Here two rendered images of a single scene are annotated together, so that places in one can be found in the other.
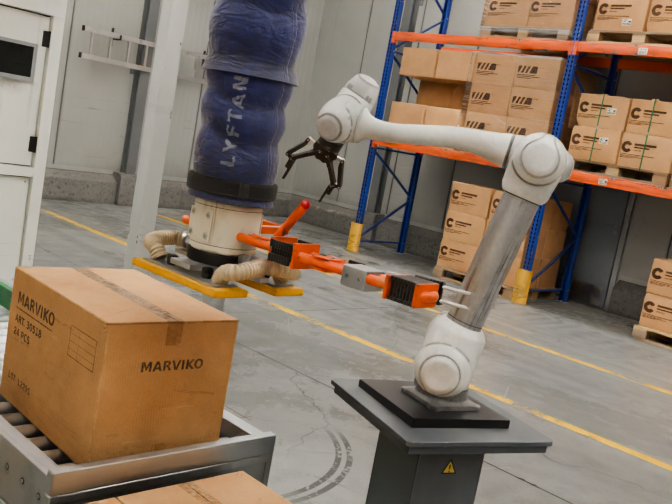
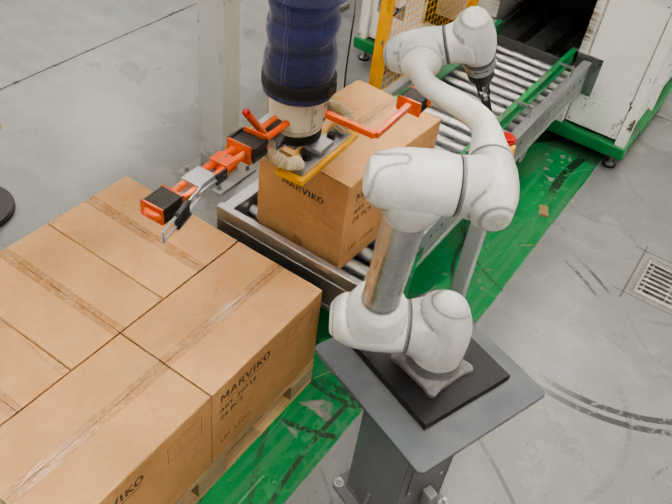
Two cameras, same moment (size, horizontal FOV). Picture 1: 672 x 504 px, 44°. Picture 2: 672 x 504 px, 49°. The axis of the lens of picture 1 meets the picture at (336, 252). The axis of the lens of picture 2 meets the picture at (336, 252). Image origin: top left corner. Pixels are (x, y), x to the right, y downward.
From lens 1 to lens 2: 258 cm
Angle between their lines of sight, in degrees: 74
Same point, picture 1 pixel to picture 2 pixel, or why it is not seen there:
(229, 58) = not seen: outside the picture
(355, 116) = (402, 53)
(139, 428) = (284, 217)
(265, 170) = (279, 73)
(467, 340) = (352, 308)
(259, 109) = (275, 21)
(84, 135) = not seen: outside the picture
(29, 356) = not seen: hidden behind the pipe
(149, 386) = (288, 194)
